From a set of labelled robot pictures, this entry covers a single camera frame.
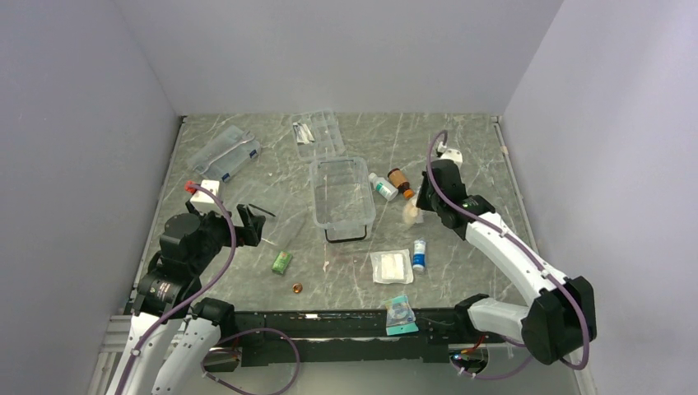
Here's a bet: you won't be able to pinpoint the metal tweezers in tray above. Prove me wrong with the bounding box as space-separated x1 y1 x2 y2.
292 122 315 145

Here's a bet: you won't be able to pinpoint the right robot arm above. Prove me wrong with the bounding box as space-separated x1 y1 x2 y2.
416 160 598 369

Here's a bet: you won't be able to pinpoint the clear kit lid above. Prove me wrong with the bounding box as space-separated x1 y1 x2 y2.
226 180 309 250

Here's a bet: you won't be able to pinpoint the white medicine bottle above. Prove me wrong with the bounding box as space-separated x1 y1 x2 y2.
368 173 398 202

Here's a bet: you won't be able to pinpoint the clear box with blue latches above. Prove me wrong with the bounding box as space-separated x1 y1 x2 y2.
187 126 261 183

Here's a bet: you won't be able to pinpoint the clear medicine kit box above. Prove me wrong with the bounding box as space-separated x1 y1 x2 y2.
309 157 376 244

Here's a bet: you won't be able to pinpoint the teal packaged item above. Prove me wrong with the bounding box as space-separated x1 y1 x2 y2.
384 295 419 336

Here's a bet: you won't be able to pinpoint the black front rail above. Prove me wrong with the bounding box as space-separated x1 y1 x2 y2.
217 308 496 367

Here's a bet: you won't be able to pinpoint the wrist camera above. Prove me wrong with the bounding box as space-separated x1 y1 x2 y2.
185 179 221 214
440 148 463 168

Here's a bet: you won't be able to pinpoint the green sachet packet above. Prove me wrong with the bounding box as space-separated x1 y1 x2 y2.
271 251 293 275

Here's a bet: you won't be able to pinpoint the amber medicine bottle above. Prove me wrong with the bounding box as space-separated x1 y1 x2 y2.
388 168 415 200

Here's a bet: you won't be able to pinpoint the white gauze packet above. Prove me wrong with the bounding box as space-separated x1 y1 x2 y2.
370 249 414 285

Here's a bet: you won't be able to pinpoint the clear divided organizer tray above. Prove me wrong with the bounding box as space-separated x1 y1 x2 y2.
290 109 346 162

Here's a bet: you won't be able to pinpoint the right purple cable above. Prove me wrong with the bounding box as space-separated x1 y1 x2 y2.
426 129 592 382

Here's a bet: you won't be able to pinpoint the blue white bandage roll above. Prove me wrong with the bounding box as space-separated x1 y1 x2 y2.
412 239 426 272

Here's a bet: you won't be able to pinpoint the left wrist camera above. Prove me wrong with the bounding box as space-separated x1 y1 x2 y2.
185 179 221 214

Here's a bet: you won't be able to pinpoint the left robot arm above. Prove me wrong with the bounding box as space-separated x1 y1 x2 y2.
107 203 266 394

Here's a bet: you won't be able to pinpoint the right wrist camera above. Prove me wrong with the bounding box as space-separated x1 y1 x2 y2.
440 148 463 168

